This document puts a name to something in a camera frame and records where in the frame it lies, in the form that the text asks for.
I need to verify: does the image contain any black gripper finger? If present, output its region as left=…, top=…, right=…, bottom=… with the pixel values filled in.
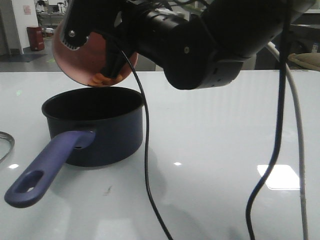
left=60, top=0, right=125, bottom=50

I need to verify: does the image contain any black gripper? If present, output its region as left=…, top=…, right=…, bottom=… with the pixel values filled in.
left=101, top=0, right=218, bottom=79

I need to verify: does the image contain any orange ham slice pile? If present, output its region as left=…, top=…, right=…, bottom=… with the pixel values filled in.
left=88, top=73, right=124, bottom=87

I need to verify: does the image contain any pink plastic bowl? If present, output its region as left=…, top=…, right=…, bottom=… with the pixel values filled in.
left=51, top=22, right=139, bottom=88

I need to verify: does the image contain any glass lid with blue knob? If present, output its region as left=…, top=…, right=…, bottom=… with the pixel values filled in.
left=0, top=131, right=15, bottom=163

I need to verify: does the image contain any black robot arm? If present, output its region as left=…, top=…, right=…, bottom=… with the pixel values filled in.
left=52, top=0, right=314, bottom=90

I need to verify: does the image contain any red trash bin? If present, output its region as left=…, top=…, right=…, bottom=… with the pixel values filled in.
left=27, top=26, right=45, bottom=51

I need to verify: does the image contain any dark blue saucepan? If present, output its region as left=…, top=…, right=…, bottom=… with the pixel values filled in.
left=4, top=86, right=144, bottom=208

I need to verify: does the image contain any beige sofa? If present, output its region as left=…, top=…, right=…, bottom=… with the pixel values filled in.
left=288, top=52, right=320, bottom=72

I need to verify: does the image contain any thin black cable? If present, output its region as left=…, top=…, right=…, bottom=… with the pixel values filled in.
left=93, top=29, right=174, bottom=240

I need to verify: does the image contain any white cable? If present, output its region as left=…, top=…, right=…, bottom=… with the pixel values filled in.
left=266, top=41, right=310, bottom=240

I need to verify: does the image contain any thick black cable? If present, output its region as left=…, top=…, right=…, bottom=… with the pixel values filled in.
left=245, top=0, right=294, bottom=240

